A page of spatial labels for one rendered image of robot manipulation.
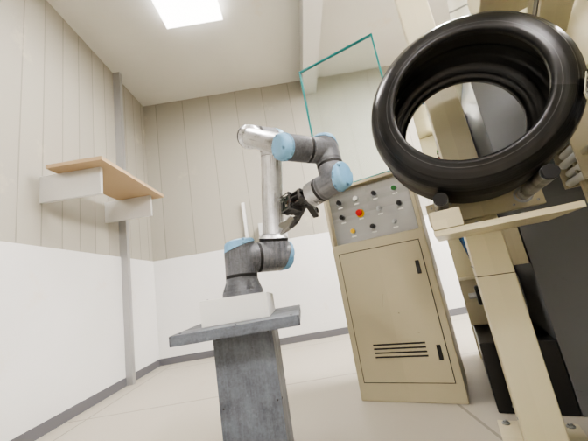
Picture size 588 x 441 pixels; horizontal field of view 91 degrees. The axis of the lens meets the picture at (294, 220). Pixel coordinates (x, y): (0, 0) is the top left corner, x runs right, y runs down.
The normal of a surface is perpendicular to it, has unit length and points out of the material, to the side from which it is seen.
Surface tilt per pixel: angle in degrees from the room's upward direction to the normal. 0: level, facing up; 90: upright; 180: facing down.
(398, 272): 90
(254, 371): 90
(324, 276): 90
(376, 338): 90
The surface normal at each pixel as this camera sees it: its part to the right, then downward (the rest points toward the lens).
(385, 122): -0.63, -0.07
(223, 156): -0.03, -0.21
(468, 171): -0.47, 0.07
